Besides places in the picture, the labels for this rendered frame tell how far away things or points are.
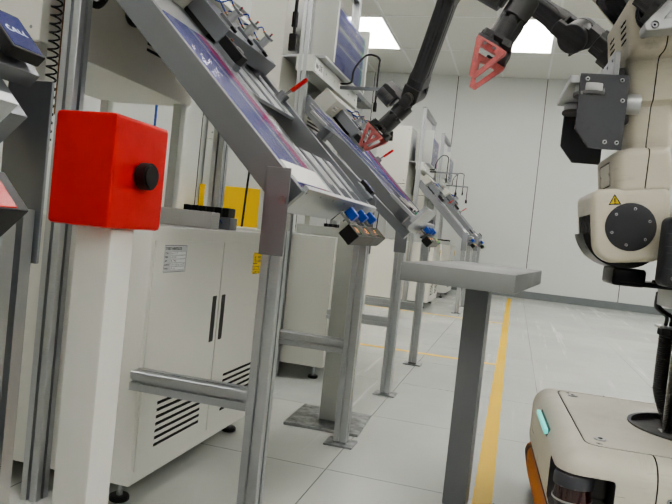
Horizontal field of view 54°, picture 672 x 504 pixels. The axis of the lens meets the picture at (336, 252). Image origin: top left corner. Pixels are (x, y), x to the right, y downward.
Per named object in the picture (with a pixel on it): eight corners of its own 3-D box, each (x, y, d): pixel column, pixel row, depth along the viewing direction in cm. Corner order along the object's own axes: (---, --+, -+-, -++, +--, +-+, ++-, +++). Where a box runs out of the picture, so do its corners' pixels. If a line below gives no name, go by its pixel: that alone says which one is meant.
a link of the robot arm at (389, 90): (413, 99, 207) (426, 91, 213) (389, 73, 208) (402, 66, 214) (393, 123, 216) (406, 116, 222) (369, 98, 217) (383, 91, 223)
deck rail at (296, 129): (360, 224, 197) (375, 211, 196) (358, 224, 196) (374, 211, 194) (223, 53, 209) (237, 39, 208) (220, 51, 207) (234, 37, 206)
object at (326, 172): (362, 215, 195) (370, 208, 194) (288, 199, 132) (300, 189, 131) (324, 167, 198) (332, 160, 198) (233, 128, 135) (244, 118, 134)
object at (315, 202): (358, 224, 195) (377, 209, 194) (283, 212, 132) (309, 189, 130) (356, 221, 196) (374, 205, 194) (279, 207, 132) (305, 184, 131)
